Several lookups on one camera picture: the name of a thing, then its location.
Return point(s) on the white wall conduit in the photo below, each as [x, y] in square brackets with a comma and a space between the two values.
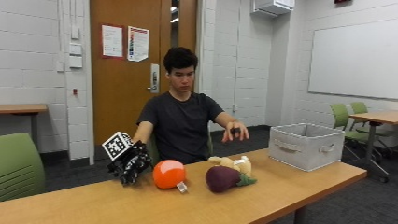
[235, 53]

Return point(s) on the white paper red border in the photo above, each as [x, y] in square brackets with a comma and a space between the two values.
[111, 41]

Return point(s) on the white wall unit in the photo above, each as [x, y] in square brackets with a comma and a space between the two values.
[271, 6]

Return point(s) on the red ceiling sign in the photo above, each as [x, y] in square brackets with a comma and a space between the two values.
[342, 1]

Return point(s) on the beige plush toy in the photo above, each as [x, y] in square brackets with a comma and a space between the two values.
[242, 165]

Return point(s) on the small red wall button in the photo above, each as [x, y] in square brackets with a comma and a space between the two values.
[74, 91]

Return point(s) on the white whiteboard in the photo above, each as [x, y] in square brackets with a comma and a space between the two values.
[355, 62]

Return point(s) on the wooden side table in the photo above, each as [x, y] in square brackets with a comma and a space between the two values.
[22, 109]

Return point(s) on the white tag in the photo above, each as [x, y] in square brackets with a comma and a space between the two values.
[181, 187]

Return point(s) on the white marker cube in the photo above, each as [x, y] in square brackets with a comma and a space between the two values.
[117, 145]

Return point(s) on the grey fabric storage bin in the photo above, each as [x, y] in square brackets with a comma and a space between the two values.
[304, 149]

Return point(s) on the colourful printed poster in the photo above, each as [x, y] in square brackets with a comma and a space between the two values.
[137, 43]

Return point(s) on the wooden table black legs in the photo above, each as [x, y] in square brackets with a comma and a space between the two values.
[374, 117]

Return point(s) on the white wall switch panel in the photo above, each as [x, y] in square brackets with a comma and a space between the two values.
[74, 56]

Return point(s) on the white wall box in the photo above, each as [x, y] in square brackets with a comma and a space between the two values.
[74, 32]

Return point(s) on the orange plush ball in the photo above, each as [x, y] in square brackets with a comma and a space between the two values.
[167, 174]

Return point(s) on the purple plush eggplant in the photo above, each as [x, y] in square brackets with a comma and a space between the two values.
[221, 179]

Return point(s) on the brown wooden door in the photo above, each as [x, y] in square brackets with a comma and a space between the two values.
[119, 93]

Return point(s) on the the person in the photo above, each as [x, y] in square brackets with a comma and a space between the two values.
[179, 124]

